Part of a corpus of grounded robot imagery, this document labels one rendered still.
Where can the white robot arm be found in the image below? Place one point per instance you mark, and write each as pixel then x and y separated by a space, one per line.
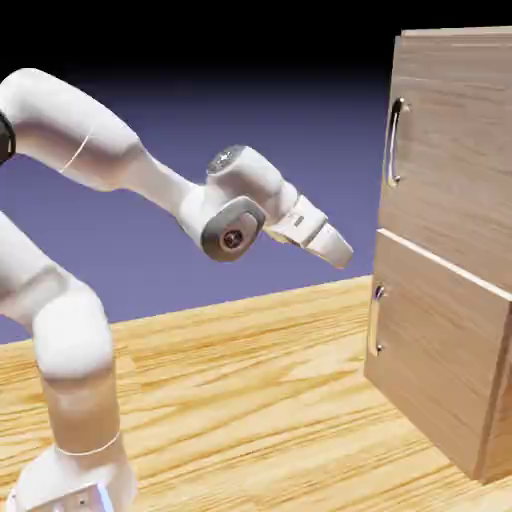
pixel 100 148

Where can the tall wood cabinet door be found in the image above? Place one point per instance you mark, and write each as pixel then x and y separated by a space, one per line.
pixel 452 160

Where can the short wood cabinet door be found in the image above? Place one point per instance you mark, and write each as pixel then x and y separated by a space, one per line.
pixel 432 352

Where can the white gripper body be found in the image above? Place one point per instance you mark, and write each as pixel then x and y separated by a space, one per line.
pixel 330 242

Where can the light wood cabinet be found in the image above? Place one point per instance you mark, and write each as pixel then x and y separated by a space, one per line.
pixel 452 240

